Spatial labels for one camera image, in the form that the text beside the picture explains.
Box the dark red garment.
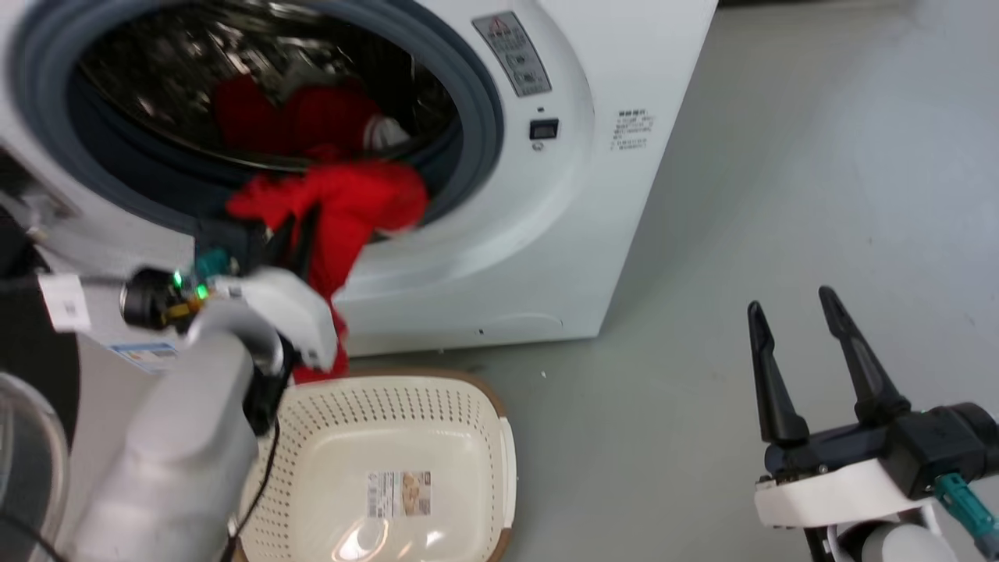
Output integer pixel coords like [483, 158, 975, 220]
[212, 73, 385, 159]

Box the steel washing machine drum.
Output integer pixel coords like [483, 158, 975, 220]
[76, 0, 460, 173]

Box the printed paper basket label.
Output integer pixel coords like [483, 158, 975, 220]
[367, 470, 432, 519]

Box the transparent washing machine door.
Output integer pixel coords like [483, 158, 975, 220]
[0, 150, 83, 562]

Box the bright red garment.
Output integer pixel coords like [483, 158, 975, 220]
[226, 159, 430, 385]

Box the white barcode tag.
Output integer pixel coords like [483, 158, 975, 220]
[38, 273, 92, 334]

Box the white front-load washing machine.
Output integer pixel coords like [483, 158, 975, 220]
[0, 0, 719, 374]

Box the cream perforated laundry basket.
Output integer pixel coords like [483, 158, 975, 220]
[232, 370, 517, 562]

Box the teal left cable connector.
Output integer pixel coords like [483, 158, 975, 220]
[193, 247, 233, 283]

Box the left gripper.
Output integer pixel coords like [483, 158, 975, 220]
[194, 205, 339, 372]

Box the blue white energy label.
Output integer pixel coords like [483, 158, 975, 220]
[109, 341, 181, 375]

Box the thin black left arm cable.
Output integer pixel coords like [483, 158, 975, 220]
[217, 417, 283, 562]

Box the teal cable connector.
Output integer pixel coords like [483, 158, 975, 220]
[193, 247, 233, 283]
[933, 471, 999, 541]

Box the grey warning label sticker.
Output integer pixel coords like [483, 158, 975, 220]
[471, 10, 553, 98]

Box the small white cloth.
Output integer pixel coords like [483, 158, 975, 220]
[362, 115, 411, 151]

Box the grey rubber door gasket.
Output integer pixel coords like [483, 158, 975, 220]
[8, 0, 506, 235]

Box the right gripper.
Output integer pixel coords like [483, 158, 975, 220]
[746, 285, 939, 532]

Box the teal right cable connector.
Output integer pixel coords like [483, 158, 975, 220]
[933, 471, 999, 541]

